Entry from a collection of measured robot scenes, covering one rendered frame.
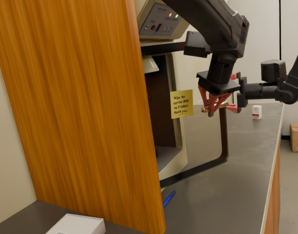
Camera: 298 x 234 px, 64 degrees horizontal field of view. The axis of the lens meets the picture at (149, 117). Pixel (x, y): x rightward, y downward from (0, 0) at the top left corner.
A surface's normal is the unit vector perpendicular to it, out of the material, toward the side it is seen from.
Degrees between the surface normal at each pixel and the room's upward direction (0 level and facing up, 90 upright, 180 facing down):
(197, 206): 0
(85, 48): 90
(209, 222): 0
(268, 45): 90
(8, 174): 90
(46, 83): 90
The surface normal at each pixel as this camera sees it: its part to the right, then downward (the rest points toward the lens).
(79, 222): -0.14, -0.96
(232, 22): 0.78, 0.17
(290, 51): -0.51, 0.27
